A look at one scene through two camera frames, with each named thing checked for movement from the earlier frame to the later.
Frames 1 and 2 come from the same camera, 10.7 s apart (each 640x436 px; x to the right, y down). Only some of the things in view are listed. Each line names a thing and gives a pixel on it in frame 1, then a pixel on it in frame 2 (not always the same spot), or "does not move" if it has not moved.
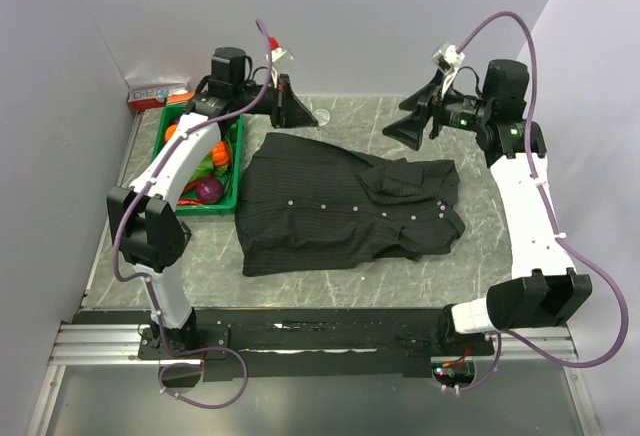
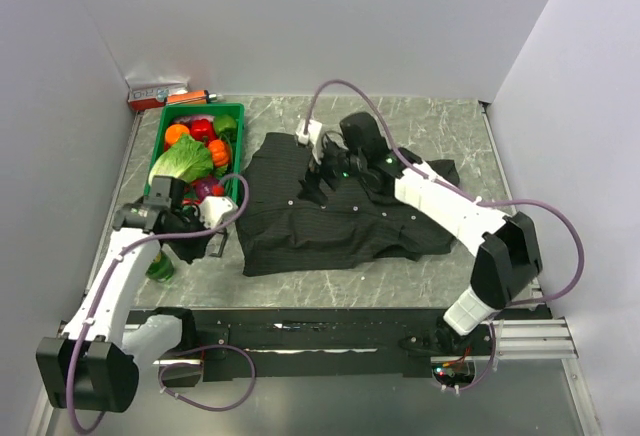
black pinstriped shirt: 304,203 does not move
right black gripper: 409,129 → 311,188
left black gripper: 287,109 → 195,251
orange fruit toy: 170,131 does not move
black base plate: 301,344 does not move
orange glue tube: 181,97 does not move
